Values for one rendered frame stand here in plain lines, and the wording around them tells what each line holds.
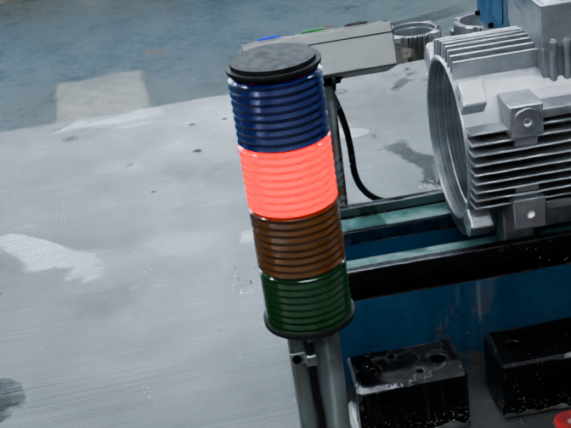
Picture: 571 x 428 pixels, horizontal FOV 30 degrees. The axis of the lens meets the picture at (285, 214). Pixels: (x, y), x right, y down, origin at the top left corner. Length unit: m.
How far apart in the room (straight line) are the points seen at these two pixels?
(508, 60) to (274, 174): 0.38
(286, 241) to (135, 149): 1.05
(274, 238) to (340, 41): 0.54
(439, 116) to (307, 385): 0.43
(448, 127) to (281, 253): 0.46
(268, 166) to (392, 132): 0.98
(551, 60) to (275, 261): 0.39
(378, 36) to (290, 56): 0.54
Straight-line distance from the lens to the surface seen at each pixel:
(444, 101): 1.11
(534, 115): 0.95
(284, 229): 0.68
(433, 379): 0.96
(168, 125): 1.79
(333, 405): 0.78
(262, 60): 0.66
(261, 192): 0.67
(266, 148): 0.66
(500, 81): 0.98
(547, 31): 0.98
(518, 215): 0.98
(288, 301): 0.71
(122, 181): 1.61
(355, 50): 1.19
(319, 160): 0.67
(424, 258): 1.01
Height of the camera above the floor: 1.42
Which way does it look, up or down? 26 degrees down
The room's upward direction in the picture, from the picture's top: 8 degrees counter-clockwise
